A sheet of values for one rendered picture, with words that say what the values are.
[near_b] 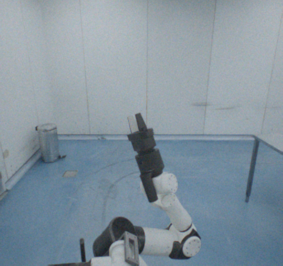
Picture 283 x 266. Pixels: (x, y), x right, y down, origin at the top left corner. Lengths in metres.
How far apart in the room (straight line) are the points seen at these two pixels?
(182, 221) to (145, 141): 0.34
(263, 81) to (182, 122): 1.72
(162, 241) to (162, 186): 0.21
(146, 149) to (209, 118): 4.33
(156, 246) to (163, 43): 4.11
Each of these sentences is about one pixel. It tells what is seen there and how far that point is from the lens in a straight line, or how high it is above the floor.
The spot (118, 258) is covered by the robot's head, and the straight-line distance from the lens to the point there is 0.64.
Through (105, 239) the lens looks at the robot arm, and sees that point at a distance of 0.87.
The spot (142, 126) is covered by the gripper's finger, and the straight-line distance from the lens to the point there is 0.80.
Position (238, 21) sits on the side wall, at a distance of 5.02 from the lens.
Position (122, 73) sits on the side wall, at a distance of 4.74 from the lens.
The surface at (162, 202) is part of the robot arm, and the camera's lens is 0.92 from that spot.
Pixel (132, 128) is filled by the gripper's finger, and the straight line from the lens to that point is 0.85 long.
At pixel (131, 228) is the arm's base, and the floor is 1.28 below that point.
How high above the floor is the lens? 1.86
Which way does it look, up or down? 19 degrees down
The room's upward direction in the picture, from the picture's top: straight up
